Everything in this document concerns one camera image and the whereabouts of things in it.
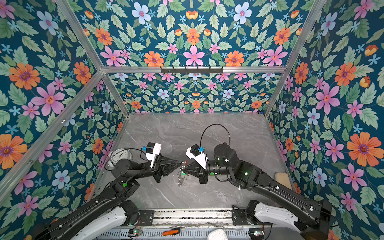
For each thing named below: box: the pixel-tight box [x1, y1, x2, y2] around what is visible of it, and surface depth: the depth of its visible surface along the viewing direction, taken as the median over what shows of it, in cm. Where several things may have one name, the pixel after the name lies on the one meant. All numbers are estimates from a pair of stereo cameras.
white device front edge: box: [207, 228, 229, 240], surface depth 68 cm
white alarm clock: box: [107, 148, 133, 169], surface depth 93 cm
